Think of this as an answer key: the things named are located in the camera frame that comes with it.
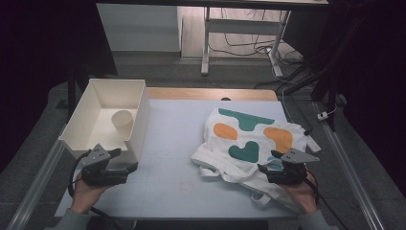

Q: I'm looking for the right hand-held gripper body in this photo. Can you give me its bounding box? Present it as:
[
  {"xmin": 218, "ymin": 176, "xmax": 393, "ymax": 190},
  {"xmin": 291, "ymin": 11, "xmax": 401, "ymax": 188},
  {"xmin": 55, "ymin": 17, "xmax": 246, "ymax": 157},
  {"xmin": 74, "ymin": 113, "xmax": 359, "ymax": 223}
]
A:
[{"xmin": 266, "ymin": 148, "xmax": 321, "ymax": 186}]

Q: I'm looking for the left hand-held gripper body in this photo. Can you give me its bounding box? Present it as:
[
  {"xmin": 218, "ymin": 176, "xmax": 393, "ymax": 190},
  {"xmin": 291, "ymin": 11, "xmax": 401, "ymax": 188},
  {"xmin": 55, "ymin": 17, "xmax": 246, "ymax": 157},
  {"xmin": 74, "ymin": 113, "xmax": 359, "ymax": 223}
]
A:
[{"xmin": 80, "ymin": 143, "xmax": 129, "ymax": 188}]

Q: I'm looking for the cream paper cup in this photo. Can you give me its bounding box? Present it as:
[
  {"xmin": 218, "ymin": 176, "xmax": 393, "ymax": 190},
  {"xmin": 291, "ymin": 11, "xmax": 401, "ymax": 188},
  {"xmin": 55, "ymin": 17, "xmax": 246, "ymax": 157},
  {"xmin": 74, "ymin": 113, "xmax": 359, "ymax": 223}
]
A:
[{"xmin": 110, "ymin": 109, "xmax": 134, "ymax": 142}]

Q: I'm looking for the white patterned tote bag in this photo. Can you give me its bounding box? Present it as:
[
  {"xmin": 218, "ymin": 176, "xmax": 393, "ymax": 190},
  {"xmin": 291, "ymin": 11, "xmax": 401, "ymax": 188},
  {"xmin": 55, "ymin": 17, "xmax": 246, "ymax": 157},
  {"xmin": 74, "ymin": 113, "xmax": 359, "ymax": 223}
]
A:
[{"xmin": 191, "ymin": 107, "xmax": 309, "ymax": 214}]

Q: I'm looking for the white storage box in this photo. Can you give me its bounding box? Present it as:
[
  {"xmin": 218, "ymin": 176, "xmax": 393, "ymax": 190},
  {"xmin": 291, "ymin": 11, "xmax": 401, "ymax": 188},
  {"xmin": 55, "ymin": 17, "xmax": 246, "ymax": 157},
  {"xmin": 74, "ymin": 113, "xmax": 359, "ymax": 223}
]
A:
[{"xmin": 57, "ymin": 78, "xmax": 151, "ymax": 164}]

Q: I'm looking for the person's left hand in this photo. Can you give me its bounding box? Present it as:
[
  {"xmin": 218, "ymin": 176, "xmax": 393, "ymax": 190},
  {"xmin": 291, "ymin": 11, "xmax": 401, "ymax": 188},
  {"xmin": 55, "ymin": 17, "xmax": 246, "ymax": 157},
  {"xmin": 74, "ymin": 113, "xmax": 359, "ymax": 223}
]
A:
[{"xmin": 70, "ymin": 173, "xmax": 111, "ymax": 215}]

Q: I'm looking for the person's right hand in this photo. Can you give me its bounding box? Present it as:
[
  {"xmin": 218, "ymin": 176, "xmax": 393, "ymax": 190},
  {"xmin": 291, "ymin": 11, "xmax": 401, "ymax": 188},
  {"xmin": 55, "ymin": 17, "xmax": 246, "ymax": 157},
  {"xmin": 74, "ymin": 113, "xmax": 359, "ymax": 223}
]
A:
[{"xmin": 281, "ymin": 172, "xmax": 320, "ymax": 215}]

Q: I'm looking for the white power strip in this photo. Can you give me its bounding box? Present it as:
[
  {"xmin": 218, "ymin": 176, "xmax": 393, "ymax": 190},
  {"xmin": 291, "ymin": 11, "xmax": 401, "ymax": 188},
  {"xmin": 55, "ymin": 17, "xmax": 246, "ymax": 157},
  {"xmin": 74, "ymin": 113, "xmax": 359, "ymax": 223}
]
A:
[{"xmin": 304, "ymin": 133, "xmax": 322, "ymax": 153}]

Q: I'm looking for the pale table mat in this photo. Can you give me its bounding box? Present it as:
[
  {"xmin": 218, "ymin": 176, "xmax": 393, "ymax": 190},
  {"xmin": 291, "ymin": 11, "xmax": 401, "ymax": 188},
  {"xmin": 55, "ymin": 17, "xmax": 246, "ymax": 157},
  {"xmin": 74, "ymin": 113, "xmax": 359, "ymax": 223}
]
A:
[{"xmin": 55, "ymin": 99, "xmax": 300, "ymax": 219}]

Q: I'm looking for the black tripod stand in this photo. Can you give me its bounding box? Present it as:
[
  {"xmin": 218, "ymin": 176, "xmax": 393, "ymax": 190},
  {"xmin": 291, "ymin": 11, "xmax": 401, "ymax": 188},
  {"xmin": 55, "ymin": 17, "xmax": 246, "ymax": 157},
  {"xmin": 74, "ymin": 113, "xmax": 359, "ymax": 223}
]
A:
[{"xmin": 283, "ymin": 12, "xmax": 368, "ymax": 132}]

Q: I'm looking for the white cabinet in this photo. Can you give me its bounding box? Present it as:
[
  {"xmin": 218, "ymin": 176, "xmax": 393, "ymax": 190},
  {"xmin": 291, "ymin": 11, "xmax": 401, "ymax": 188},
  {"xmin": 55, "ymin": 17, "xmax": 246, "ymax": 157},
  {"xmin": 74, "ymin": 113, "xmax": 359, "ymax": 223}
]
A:
[{"xmin": 96, "ymin": 3, "xmax": 183, "ymax": 53}]

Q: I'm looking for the white-legged desk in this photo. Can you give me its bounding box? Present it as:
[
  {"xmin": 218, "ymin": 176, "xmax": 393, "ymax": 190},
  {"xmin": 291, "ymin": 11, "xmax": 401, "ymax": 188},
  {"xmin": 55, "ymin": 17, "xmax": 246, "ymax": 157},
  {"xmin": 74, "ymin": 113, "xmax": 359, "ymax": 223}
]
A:
[{"xmin": 95, "ymin": 0, "xmax": 329, "ymax": 78}]

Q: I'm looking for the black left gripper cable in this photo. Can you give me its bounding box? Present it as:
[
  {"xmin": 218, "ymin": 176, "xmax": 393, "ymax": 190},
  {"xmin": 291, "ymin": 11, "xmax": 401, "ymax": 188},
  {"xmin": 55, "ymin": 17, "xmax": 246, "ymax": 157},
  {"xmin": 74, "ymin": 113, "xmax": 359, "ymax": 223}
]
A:
[{"xmin": 67, "ymin": 149, "xmax": 124, "ymax": 230}]

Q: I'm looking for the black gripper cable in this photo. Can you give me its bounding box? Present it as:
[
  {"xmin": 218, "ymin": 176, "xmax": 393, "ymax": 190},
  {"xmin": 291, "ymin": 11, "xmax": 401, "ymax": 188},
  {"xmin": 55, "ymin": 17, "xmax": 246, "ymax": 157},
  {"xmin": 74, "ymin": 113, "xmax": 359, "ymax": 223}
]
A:
[
  {"xmin": 67, "ymin": 149, "xmax": 124, "ymax": 230},
  {"xmin": 304, "ymin": 171, "xmax": 350, "ymax": 230}
]

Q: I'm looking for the black power strip cable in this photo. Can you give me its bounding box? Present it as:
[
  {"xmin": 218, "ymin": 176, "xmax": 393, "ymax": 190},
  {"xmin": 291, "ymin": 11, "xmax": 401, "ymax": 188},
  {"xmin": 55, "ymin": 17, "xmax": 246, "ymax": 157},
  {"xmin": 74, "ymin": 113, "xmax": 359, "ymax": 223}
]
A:
[{"xmin": 281, "ymin": 89, "xmax": 314, "ymax": 136}]

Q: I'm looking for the aluminium rail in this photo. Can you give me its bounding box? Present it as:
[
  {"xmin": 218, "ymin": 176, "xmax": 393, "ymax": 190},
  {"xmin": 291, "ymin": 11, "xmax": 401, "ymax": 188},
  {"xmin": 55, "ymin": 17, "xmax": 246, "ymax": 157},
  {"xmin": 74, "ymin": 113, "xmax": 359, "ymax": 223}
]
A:
[
  {"xmin": 314, "ymin": 102, "xmax": 386, "ymax": 230},
  {"xmin": 6, "ymin": 140, "xmax": 66, "ymax": 230}
]

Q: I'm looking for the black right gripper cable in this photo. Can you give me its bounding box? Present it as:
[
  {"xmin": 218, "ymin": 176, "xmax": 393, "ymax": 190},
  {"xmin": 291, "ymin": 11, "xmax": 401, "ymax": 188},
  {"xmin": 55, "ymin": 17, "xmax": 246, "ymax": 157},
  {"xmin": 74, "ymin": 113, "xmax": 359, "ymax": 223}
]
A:
[{"xmin": 304, "ymin": 171, "xmax": 350, "ymax": 230}]

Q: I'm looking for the tangle of black floor cables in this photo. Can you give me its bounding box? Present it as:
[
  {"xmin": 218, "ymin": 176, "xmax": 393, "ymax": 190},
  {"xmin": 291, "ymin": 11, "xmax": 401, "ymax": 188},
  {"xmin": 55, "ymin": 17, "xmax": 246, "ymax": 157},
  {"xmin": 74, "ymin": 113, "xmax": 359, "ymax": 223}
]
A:
[{"xmin": 209, "ymin": 8, "xmax": 305, "ymax": 66}]

